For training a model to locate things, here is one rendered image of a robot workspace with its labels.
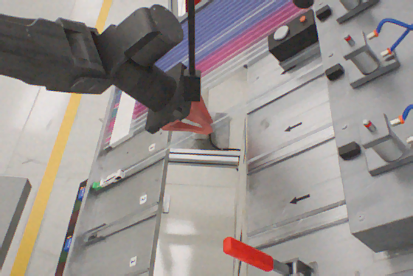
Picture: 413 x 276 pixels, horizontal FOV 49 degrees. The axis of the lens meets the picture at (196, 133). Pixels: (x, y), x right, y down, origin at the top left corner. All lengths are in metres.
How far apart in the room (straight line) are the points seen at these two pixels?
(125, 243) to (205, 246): 0.90
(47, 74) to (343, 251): 0.36
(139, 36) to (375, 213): 0.33
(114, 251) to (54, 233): 0.97
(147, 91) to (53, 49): 0.16
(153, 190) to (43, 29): 0.34
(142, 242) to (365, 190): 0.39
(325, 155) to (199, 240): 1.14
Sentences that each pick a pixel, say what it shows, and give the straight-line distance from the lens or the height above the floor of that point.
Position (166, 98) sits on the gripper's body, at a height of 1.02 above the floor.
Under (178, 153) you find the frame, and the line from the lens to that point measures 1.46.
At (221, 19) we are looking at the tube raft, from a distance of 0.90.
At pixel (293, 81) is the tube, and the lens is 0.63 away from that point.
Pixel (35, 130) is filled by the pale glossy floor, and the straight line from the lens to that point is 2.05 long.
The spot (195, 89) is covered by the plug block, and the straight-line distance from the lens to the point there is 0.57.
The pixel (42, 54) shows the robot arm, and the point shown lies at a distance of 0.51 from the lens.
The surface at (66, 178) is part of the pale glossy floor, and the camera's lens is 1.85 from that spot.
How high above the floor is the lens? 1.47
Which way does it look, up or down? 50 degrees down
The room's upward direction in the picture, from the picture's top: straight up
